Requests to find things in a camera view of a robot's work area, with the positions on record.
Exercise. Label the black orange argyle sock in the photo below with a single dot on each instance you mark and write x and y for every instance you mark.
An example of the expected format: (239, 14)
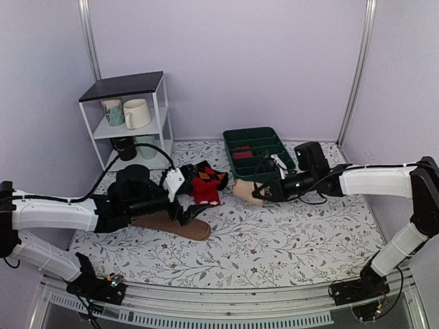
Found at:
(205, 172)

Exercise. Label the white shelf unit black top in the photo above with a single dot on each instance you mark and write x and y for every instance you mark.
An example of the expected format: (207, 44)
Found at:
(149, 86)

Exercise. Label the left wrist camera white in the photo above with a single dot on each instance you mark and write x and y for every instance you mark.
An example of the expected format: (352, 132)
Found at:
(174, 179)

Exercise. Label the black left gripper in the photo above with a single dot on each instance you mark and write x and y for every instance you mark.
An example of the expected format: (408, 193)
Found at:
(188, 215)

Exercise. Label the pale green mug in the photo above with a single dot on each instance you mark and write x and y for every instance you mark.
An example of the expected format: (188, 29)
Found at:
(147, 147)

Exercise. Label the beige striped sock pair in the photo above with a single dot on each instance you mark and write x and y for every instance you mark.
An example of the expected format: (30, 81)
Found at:
(243, 190)

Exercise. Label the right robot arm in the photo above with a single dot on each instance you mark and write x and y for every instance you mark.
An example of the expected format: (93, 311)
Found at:
(413, 186)

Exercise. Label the red rolled sock in tray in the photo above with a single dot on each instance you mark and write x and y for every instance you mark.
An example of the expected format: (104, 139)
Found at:
(242, 155)

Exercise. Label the aluminium corner post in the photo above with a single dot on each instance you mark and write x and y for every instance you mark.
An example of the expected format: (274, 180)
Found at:
(366, 35)
(89, 39)

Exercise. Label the red santa sock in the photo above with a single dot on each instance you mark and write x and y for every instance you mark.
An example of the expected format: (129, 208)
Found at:
(204, 192)

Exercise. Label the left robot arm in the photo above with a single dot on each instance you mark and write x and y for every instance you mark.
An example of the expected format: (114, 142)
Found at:
(133, 195)

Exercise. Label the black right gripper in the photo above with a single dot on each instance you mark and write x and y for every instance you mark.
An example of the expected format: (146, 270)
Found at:
(277, 188)

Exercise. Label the left aluminium corner post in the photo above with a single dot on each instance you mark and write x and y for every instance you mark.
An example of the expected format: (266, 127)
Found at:
(89, 39)

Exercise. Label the cream white mug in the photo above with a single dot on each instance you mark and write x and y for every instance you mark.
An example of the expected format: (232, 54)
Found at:
(136, 113)

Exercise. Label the black mug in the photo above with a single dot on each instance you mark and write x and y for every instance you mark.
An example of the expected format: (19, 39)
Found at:
(124, 146)

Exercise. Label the green divided organizer tray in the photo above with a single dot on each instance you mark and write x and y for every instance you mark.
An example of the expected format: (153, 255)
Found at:
(260, 140)

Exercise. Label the aluminium front rail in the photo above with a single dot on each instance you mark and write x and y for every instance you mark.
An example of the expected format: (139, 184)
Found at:
(313, 306)

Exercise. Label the brown tan sock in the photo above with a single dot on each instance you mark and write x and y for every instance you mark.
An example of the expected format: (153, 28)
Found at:
(196, 230)

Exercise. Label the teal patterned mug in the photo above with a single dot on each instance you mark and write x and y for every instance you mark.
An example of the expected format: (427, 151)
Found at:
(113, 111)

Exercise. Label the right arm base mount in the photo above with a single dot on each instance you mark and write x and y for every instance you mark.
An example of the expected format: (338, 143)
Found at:
(351, 291)

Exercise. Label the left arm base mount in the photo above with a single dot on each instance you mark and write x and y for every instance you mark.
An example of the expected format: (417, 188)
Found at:
(110, 289)

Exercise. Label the right aluminium corner post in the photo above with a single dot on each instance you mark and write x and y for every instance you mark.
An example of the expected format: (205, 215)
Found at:
(366, 35)

